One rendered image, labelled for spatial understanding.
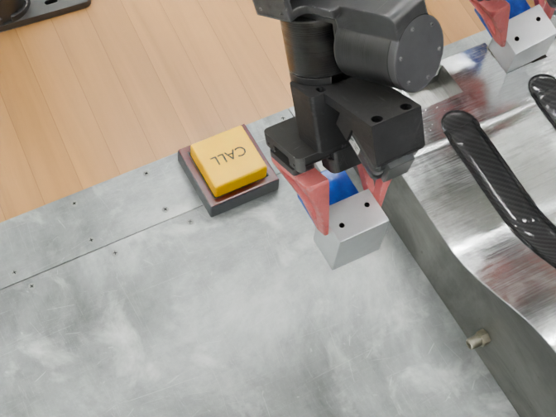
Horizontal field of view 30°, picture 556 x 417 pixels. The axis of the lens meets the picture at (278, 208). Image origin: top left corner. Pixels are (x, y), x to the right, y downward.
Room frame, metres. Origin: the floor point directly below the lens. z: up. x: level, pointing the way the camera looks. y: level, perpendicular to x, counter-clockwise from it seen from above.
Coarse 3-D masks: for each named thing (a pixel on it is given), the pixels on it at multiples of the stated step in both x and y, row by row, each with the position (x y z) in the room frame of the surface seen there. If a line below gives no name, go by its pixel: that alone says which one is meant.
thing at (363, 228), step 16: (336, 176) 0.51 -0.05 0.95; (336, 192) 0.49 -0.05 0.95; (352, 192) 0.49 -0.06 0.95; (368, 192) 0.49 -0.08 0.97; (304, 208) 0.49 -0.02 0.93; (336, 208) 0.47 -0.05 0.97; (352, 208) 0.47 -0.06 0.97; (368, 208) 0.47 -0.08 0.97; (336, 224) 0.45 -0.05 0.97; (352, 224) 0.45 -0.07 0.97; (368, 224) 0.46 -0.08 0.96; (384, 224) 0.46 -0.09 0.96; (320, 240) 0.46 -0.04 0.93; (336, 240) 0.44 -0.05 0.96; (352, 240) 0.44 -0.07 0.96; (368, 240) 0.45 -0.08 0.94; (336, 256) 0.44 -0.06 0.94; (352, 256) 0.45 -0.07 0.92
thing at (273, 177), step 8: (248, 136) 0.63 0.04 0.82; (256, 144) 0.62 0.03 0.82; (184, 152) 0.60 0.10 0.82; (184, 160) 0.59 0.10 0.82; (264, 160) 0.60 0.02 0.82; (192, 168) 0.58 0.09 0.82; (200, 176) 0.57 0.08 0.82; (272, 176) 0.59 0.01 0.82; (200, 184) 0.57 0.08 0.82; (256, 184) 0.57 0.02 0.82; (264, 184) 0.57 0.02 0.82; (208, 192) 0.56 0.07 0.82; (232, 192) 0.56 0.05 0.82; (240, 192) 0.56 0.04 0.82; (208, 200) 0.55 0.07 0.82; (216, 200) 0.55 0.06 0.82; (224, 200) 0.55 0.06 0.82
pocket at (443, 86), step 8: (440, 72) 0.70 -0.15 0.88; (432, 80) 0.70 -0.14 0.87; (440, 80) 0.70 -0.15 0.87; (448, 80) 0.69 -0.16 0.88; (424, 88) 0.69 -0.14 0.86; (432, 88) 0.69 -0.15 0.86; (440, 88) 0.70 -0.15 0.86; (448, 88) 0.69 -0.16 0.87; (456, 88) 0.68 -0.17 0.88; (416, 96) 0.68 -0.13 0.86; (424, 96) 0.68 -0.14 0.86; (432, 96) 0.68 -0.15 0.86; (440, 96) 0.68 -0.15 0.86; (448, 96) 0.69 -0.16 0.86; (424, 104) 0.67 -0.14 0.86; (432, 104) 0.67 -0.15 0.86
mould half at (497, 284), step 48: (480, 48) 0.73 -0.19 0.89; (480, 96) 0.67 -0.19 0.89; (528, 96) 0.68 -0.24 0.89; (432, 144) 0.60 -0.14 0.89; (528, 144) 0.62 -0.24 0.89; (432, 192) 0.55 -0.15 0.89; (480, 192) 0.56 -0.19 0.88; (528, 192) 0.56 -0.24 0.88; (432, 240) 0.51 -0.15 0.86; (480, 240) 0.50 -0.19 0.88; (480, 288) 0.45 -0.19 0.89; (528, 288) 0.44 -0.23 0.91; (528, 336) 0.40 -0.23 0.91; (528, 384) 0.38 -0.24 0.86
